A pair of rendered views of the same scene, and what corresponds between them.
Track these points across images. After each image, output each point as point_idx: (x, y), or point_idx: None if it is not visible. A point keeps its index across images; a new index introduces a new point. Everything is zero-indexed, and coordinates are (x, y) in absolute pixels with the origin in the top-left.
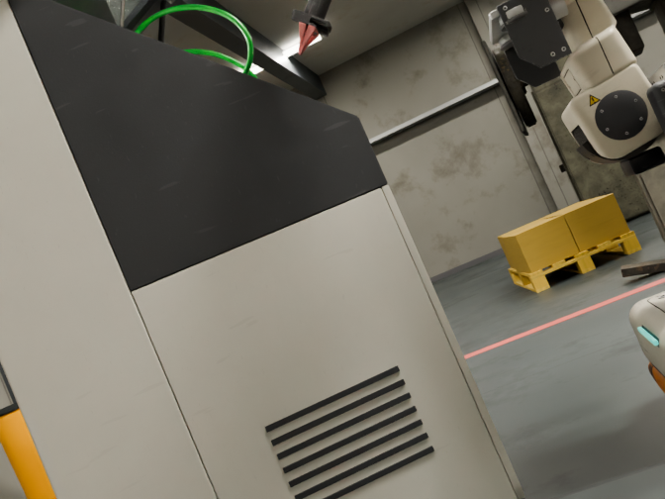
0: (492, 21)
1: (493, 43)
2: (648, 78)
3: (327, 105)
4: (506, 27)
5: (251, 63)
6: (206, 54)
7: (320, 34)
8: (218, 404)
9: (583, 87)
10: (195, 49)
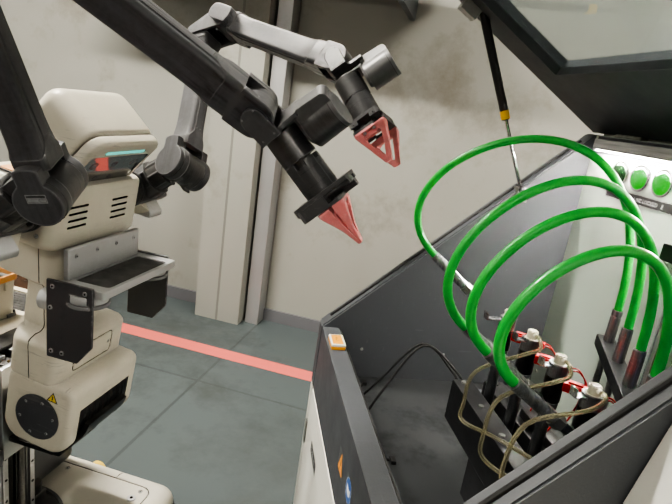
0: (171, 268)
1: (111, 296)
2: (8, 367)
3: (345, 302)
4: (167, 276)
5: (421, 243)
6: (534, 195)
7: (316, 216)
8: None
9: (117, 345)
10: (550, 180)
